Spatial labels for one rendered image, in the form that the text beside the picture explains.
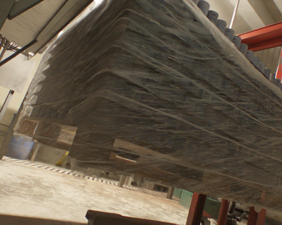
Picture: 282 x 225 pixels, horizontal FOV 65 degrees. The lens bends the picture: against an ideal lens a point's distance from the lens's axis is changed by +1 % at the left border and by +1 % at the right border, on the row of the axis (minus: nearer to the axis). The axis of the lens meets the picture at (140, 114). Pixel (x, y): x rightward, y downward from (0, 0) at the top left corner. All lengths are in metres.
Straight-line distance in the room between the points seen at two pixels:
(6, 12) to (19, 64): 3.04
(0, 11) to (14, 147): 3.20
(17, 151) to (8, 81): 1.02
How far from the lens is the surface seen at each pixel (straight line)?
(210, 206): 4.27
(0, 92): 8.92
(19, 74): 3.65
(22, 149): 3.76
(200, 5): 1.07
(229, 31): 1.20
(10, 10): 0.65
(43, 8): 1.38
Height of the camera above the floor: 0.46
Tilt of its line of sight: 12 degrees up
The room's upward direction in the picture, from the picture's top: 18 degrees clockwise
